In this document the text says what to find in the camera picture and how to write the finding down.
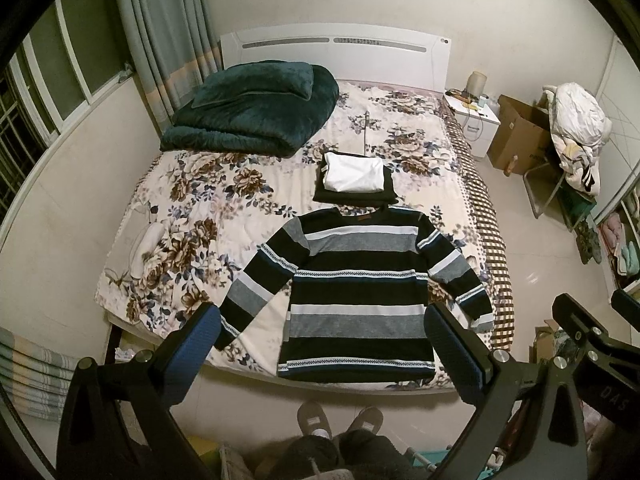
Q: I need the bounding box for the black grey striped sweater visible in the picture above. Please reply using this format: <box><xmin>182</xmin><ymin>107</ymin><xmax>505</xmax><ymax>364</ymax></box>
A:
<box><xmin>214</xmin><ymin>207</ymin><xmax>494</xmax><ymax>384</ymax></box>

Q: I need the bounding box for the striped folded cloth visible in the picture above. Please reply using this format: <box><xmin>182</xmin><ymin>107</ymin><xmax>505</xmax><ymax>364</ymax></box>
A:
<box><xmin>0</xmin><ymin>328</ymin><xmax>78</xmax><ymax>422</ymax></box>

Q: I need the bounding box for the brown checkered mattress side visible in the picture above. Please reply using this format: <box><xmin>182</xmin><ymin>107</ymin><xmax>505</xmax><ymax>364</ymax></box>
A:
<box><xmin>439</xmin><ymin>98</ymin><xmax>515</xmax><ymax>350</ymax></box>

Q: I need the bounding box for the folding chair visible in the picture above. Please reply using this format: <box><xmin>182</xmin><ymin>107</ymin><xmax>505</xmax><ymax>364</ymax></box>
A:
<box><xmin>523</xmin><ymin>162</ymin><xmax>596</xmax><ymax>232</ymax></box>

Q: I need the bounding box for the right grey slipper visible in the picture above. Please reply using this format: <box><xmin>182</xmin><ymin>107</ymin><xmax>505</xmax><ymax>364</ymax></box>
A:
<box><xmin>347</xmin><ymin>406</ymin><xmax>384</xmax><ymax>434</ymax></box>

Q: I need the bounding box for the grey slipper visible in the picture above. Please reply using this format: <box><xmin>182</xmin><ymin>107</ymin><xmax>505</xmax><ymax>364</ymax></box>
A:
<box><xmin>347</xmin><ymin>406</ymin><xmax>384</xmax><ymax>434</ymax></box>
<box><xmin>297</xmin><ymin>401</ymin><xmax>332</xmax><ymax>440</ymax></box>

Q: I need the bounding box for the left grey slipper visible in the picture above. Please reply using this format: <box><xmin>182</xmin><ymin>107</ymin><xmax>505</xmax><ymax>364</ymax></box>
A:
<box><xmin>297</xmin><ymin>401</ymin><xmax>332</xmax><ymax>440</ymax></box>

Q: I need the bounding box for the brown cardboard box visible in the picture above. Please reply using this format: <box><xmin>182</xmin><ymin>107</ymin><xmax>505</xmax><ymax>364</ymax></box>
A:
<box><xmin>488</xmin><ymin>94</ymin><xmax>551</xmax><ymax>174</ymax></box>

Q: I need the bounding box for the floral bed sheet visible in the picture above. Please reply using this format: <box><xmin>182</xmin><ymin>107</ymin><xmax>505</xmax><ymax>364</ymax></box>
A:
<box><xmin>94</xmin><ymin>78</ymin><xmax>494</xmax><ymax>392</ymax></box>

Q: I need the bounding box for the white bedside table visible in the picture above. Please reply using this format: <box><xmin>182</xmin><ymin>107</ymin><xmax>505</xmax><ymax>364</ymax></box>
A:
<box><xmin>445</xmin><ymin>92</ymin><xmax>500</xmax><ymax>159</ymax></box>

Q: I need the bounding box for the beige table lamp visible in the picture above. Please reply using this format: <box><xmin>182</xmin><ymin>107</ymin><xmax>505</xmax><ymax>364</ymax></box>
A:
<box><xmin>465</xmin><ymin>70</ymin><xmax>487</xmax><ymax>98</ymax></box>

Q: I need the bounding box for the white folded shirt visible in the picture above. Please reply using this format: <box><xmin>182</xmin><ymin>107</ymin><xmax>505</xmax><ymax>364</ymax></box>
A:
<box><xmin>323</xmin><ymin>152</ymin><xmax>384</xmax><ymax>193</ymax></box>

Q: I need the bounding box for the white bed headboard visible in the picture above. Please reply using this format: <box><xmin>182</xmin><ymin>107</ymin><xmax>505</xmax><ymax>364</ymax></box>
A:
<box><xmin>220</xmin><ymin>23</ymin><xmax>451</xmax><ymax>93</ymax></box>

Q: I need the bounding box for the dark green folded blanket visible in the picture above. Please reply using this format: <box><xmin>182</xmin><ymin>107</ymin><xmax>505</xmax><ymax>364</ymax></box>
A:
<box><xmin>160</xmin><ymin>60</ymin><xmax>340</xmax><ymax>157</ymax></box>

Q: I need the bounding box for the grey window curtain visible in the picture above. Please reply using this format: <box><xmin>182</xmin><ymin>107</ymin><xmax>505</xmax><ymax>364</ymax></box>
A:
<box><xmin>116</xmin><ymin>0</ymin><xmax>222</xmax><ymax>131</ymax></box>

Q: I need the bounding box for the window with white frame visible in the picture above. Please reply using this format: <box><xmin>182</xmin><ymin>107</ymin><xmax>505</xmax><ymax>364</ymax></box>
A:
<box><xmin>1</xmin><ymin>0</ymin><xmax>134</xmax><ymax>216</ymax></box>

